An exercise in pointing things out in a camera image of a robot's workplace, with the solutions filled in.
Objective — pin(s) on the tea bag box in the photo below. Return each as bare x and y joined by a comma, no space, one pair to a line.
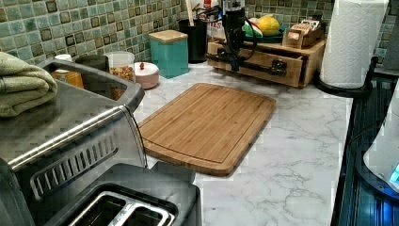
304,34

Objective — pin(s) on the blue plate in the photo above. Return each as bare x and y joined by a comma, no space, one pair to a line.
269,39

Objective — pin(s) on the wooden spoon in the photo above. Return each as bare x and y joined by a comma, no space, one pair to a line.
189,12

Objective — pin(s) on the cereal box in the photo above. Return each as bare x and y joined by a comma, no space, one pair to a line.
209,11

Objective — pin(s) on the bamboo drawer cabinet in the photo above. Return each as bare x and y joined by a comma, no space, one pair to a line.
314,54

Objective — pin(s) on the toy watermelon slice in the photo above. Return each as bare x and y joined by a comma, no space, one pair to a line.
252,30

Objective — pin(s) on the white lidded pink bowl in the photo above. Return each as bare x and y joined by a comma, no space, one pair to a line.
146,74

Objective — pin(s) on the teal canister with bamboo lid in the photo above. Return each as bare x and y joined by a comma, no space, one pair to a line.
169,52

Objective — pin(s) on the folded beige towel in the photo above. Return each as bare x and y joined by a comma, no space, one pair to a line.
23,86

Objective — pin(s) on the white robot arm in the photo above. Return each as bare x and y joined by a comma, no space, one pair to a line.
378,164

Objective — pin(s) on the black utensil holder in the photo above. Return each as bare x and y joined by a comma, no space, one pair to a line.
197,39

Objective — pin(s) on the bamboo cutting board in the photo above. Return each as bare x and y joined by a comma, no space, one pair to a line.
208,128

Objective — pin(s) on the toy yellow lemon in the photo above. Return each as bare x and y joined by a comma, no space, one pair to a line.
269,25

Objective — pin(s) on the clear glass jar with granola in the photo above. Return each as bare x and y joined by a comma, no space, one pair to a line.
121,64

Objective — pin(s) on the paper towel roll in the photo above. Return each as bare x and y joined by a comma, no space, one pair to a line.
351,40

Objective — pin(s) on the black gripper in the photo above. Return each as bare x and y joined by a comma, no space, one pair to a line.
233,18

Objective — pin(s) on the bamboo drawer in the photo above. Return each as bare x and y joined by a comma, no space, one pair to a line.
275,66

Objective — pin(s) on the dark grey jar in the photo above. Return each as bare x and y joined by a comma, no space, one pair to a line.
94,61

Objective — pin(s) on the white-capped amber bottle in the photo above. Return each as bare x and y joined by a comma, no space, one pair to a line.
73,78

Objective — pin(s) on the black two-slot toaster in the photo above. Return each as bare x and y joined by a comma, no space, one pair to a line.
125,197

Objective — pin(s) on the stainless steel toaster oven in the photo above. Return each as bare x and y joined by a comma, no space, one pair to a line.
52,152

